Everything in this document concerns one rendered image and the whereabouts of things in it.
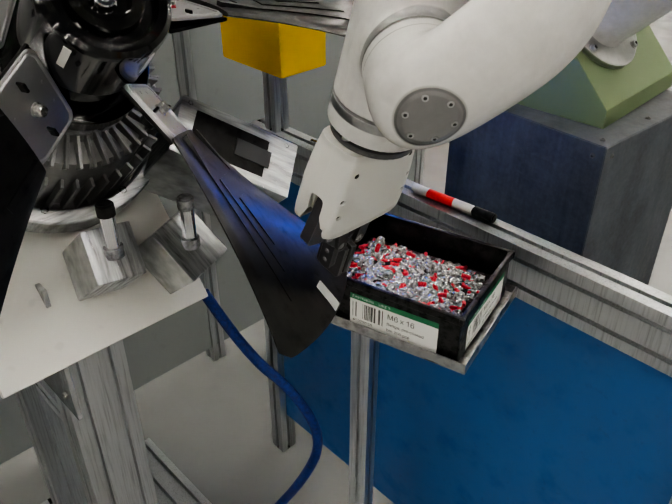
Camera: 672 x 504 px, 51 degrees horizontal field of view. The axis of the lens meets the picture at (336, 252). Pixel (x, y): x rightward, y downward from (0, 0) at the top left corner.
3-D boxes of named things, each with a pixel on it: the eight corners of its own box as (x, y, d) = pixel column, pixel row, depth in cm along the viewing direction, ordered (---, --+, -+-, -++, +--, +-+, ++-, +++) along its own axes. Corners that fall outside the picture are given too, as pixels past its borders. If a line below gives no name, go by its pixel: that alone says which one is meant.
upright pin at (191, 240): (178, 245, 80) (171, 196, 77) (193, 238, 81) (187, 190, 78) (188, 252, 79) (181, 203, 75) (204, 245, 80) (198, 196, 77)
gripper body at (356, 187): (387, 80, 63) (358, 175, 71) (302, 109, 57) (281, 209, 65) (448, 126, 60) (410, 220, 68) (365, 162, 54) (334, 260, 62)
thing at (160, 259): (170, 295, 86) (130, 253, 84) (202, 264, 89) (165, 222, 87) (194, 282, 79) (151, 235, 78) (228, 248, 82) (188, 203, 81)
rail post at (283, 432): (272, 443, 176) (252, 161, 133) (284, 435, 178) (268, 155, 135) (283, 452, 173) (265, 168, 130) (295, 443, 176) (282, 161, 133)
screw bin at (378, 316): (301, 308, 90) (299, 263, 86) (365, 248, 102) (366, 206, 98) (458, 369, 81) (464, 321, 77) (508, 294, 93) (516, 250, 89)
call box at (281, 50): (223, 65, 122) (217, 2, 117) (267, 53, 128) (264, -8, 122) (281, 88, 113) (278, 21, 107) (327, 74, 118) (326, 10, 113)
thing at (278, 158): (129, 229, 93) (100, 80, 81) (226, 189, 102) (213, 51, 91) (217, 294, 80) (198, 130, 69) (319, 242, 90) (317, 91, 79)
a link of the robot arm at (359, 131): (386, 58, 61) (378, 87, 63) (312, 82, 56) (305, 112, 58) (456, 110, 58) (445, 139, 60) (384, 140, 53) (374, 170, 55)
